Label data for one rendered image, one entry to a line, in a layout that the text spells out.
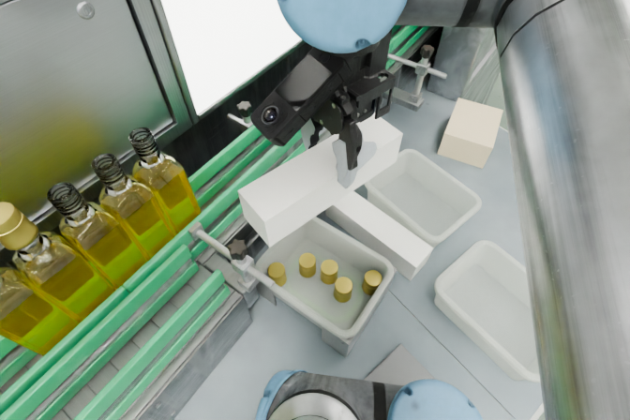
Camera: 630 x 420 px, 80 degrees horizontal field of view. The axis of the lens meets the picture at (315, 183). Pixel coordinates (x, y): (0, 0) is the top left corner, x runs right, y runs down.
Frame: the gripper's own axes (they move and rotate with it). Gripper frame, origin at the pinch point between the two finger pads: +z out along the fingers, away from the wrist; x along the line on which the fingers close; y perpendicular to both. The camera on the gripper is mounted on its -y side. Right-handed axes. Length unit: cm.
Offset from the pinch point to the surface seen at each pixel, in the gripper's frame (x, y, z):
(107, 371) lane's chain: 3.7, -38.1, 21.4
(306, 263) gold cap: 1.8, -2.5, 27.9
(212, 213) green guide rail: 13.5, -13.4, 13.9
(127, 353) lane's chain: 4.2, -34.7, 21.3
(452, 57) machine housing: 23, 67, 21
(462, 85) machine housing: 18, 68, 28
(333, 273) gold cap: -3.0, 0.3, 27.9
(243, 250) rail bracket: 1.0, -14.1, 8.4
